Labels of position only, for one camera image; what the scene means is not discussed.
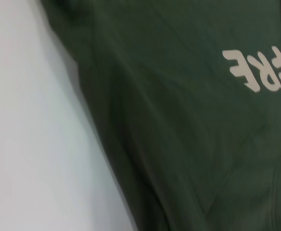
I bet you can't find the dark green printed t-shirt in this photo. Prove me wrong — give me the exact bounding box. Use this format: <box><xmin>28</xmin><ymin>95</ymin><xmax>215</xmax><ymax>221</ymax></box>
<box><xmin>39</xmin><ymin>0</ymin><xmax>281</xmax><ymax>231</ymax></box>

